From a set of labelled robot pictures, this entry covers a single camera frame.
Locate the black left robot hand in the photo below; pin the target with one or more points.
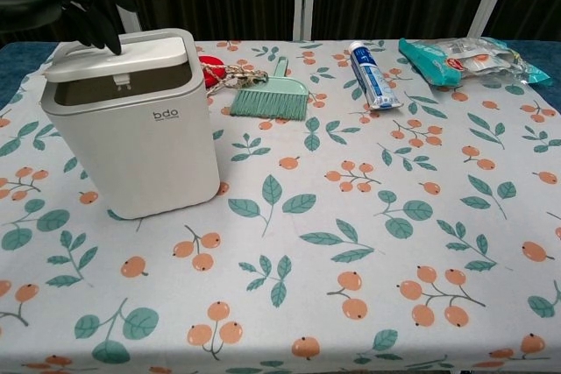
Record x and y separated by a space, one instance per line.
94 2

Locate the white plastic container lid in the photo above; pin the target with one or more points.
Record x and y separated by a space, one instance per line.
127 56

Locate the white desktop trash bin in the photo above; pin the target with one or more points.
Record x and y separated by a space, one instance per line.
131 146

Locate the red round disc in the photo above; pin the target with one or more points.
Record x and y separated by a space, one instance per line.
211 68

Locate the green hand brush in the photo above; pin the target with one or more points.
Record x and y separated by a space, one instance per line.
267 104

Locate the blue white toothpaste tube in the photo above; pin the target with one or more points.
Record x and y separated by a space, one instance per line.
372 76

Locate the floral fruit print tablecloth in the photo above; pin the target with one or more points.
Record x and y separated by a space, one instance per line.
307 225

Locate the teal wet wipes pack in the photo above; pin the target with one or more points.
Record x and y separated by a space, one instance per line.
431 63

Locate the clear plastic snack bag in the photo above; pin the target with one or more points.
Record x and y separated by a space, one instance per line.
477 56

